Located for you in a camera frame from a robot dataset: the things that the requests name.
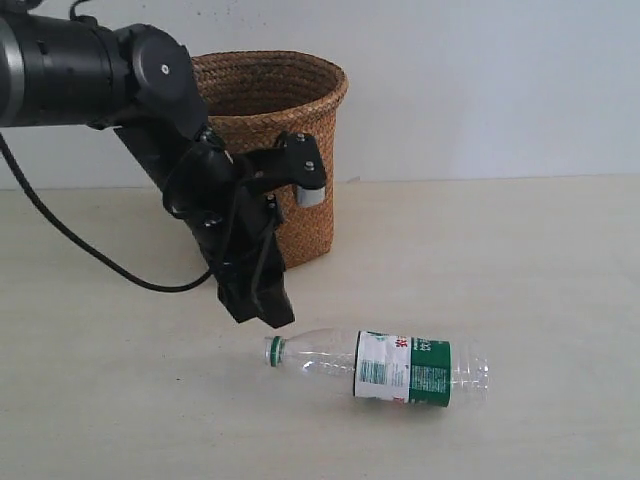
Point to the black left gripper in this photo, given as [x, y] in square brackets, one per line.
[228, 202]

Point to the clear plastic bottle green label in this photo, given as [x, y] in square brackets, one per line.
[435, 371]

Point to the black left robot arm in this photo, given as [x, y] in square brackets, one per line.
[139, 82]

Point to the brown woven wicker basket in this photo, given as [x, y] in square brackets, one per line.
[252, 97]

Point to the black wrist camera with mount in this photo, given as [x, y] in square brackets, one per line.
[295, 161]

